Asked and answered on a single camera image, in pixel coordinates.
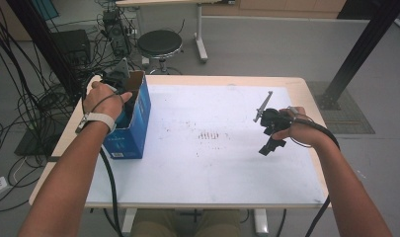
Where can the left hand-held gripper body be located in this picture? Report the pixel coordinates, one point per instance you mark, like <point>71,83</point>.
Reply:
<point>115,79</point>

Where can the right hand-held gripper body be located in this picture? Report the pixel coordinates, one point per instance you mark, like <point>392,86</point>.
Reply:
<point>275,120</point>

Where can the blue cardboard box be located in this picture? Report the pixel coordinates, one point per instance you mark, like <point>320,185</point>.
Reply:
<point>135,138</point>

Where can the person's left hand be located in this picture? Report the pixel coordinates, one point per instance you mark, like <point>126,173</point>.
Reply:
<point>103,100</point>

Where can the person's right hand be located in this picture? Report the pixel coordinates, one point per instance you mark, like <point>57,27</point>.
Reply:
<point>303,131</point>

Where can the white wristband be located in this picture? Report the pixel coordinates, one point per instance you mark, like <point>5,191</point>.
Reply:
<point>100,118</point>

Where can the dark computer tower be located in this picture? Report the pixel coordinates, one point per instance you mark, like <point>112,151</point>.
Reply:
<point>117,33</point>

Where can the black box on floor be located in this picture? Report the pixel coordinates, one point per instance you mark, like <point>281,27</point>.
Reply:
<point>72,46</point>

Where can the black round stool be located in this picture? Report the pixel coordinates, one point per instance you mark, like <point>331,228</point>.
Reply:
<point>159,42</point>

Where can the white table mat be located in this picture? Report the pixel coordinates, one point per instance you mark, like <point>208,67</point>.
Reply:
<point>204,171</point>

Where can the grey floor mat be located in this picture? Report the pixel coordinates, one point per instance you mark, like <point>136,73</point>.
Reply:
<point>349,115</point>

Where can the white table leg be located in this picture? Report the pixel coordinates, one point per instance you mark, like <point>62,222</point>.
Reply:
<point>129,220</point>
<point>260,222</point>

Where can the white background table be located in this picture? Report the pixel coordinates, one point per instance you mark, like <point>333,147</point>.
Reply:
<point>200,33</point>

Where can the teal panel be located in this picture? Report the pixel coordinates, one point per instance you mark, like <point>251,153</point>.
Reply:
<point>44,8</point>

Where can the person's khaki trousers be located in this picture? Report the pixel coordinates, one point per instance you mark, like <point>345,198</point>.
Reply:
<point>151,223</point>

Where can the black frame post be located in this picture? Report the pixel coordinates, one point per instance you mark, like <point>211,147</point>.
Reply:
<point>36,33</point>
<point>365,42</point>

